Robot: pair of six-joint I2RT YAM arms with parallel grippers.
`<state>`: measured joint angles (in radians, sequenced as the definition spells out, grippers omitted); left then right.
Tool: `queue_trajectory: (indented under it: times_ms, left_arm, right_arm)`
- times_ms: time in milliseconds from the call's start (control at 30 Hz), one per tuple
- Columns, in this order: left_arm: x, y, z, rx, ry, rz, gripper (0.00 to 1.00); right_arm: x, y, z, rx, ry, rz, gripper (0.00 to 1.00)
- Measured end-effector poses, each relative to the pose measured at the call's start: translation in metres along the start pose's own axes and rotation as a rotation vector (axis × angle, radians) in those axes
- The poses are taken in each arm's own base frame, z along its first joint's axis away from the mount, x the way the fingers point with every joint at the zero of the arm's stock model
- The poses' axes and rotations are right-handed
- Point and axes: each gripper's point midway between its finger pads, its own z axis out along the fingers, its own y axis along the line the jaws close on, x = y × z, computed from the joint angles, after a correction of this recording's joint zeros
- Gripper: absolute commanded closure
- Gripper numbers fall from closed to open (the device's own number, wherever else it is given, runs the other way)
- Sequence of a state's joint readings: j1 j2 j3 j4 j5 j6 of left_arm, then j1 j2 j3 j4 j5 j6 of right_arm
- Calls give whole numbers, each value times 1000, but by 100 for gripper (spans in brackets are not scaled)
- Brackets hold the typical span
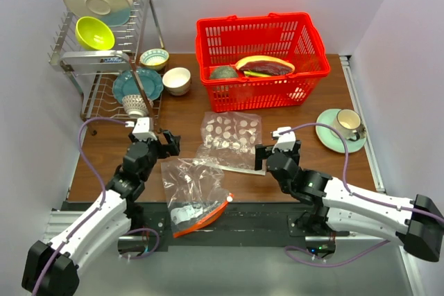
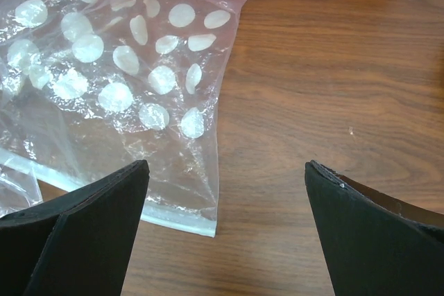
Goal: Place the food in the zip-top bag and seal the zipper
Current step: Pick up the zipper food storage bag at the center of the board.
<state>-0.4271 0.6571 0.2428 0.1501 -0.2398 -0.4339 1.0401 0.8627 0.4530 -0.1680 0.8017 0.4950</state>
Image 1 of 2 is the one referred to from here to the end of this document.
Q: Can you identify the cream white bowl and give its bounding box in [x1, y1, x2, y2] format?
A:
[162, 67, 191, 96]

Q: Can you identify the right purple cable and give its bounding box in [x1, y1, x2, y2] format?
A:
[284, 123, 444, 270]

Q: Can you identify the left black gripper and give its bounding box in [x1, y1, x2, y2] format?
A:
[128, 130, 179, 182]

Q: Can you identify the green toy vegetable stick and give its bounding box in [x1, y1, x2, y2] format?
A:
[244, 71, 271, 78]

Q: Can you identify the cream enamel mug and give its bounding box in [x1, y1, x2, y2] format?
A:
[331, 109, 366, 142]

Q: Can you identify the clear bag with white dots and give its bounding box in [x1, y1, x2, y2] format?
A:
[196, 112, 266, 175]

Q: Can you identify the green toy melon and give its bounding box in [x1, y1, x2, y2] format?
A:
[210, 66, 239, 80]

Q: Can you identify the red plastic shopping basket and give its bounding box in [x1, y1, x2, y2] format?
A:
[196, 12, 330, 112]

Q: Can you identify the mint green saucer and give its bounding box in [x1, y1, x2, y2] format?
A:
[316, 109, 367, 153]

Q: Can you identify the toy steak slice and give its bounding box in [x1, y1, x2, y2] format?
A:
[235, 55, 296, 76]

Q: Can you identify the clear orange zip top bag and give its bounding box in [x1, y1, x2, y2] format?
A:
[161, 157, 234, 238]

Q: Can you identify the metal dish rack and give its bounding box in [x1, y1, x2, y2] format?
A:
[49, 0, 162, 121]

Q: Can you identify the lime green bowl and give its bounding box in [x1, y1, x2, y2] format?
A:
[75, 17, 115, 51]

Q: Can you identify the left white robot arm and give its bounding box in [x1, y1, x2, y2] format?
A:
[22, 130, 180, 295]

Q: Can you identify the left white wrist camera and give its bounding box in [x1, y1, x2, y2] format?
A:
[125, 117, 157, 141]

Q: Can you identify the grey patterned white bowl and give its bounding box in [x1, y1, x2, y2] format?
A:
[122, 94, 148, 119]

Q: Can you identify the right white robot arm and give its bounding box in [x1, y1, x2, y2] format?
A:
[255, 141, 443, 262]

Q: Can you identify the teal scalloped plate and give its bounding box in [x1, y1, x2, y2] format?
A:
[112, 67, 164, 104]

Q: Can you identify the teal patterned small bowl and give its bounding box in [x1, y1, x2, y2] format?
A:
[139, 49, 169, 71]

